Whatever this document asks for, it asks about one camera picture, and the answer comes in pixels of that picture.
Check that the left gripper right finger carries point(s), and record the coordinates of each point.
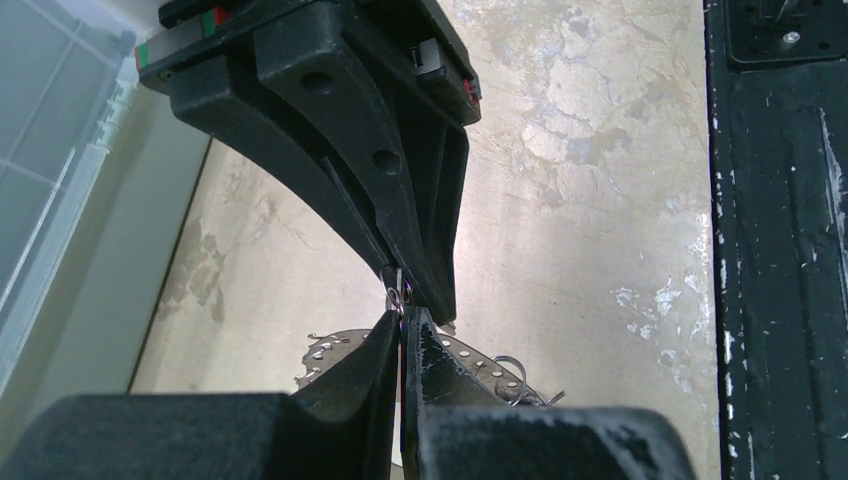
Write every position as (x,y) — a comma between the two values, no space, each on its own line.
(453,427)

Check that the clear plastic storage box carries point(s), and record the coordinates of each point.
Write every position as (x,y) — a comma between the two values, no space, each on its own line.
(96,178)

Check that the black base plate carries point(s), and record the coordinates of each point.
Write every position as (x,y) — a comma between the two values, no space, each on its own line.
(777,115)

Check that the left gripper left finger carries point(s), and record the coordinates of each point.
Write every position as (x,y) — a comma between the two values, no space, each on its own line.
(338,427)

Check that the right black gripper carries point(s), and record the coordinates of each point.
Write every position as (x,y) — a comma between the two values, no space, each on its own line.
(388,84)

